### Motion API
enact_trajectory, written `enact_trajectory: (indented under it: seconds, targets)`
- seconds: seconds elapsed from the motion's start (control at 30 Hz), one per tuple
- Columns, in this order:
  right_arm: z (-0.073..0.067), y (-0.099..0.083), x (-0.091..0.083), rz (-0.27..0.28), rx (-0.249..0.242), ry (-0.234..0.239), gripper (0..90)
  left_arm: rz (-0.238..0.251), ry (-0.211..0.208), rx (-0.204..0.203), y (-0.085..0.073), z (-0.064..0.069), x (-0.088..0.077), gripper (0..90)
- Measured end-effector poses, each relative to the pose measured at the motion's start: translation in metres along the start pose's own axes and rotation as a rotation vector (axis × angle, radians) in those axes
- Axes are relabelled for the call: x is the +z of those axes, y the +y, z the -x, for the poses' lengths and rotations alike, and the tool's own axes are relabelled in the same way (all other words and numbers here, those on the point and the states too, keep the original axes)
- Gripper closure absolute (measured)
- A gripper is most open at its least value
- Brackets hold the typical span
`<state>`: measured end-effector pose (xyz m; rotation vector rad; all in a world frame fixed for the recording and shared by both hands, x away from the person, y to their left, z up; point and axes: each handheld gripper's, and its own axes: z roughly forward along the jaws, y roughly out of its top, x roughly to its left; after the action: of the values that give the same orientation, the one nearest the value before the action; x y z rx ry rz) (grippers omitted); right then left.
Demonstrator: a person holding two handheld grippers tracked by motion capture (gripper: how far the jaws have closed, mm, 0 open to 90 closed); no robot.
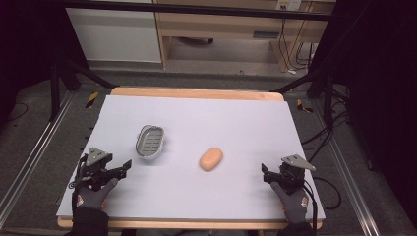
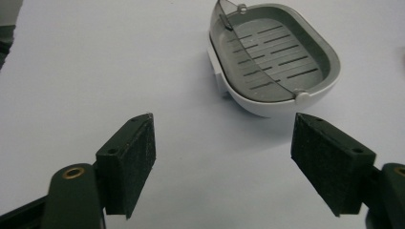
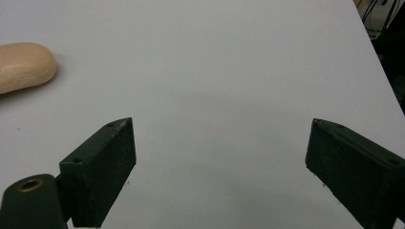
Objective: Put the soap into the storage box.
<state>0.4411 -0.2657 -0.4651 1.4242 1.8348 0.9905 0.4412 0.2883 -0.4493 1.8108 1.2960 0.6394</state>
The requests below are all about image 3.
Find black cables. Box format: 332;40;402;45
357;0;405;39

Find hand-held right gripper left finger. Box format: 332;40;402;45
58;116;138;229

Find tan bread roll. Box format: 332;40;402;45
0;42;58;95

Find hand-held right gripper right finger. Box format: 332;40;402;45
305;117;405;229

